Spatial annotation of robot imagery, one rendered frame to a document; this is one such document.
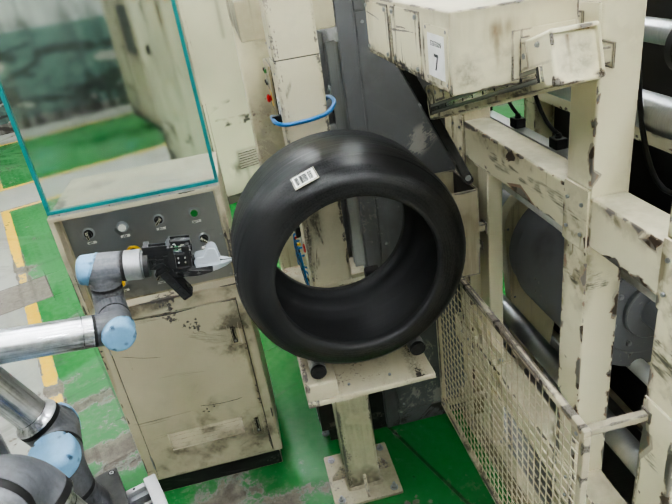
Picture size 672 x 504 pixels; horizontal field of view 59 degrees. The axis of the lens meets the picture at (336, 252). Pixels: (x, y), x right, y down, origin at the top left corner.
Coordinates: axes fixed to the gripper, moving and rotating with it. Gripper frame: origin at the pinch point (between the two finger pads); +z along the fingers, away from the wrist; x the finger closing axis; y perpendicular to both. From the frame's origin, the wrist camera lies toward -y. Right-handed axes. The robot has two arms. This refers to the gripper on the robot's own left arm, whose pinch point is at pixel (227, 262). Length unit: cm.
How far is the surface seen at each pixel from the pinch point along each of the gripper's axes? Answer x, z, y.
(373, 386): -8, 36, -39
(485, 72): -34, 50, 50
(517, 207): 47, 104, -13
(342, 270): 28.1, 35.5, -21.1
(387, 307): 10, 45, -25
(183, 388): 51, -22, -76
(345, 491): 28, 35, -119
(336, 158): -8.5, 27.0, 27.7
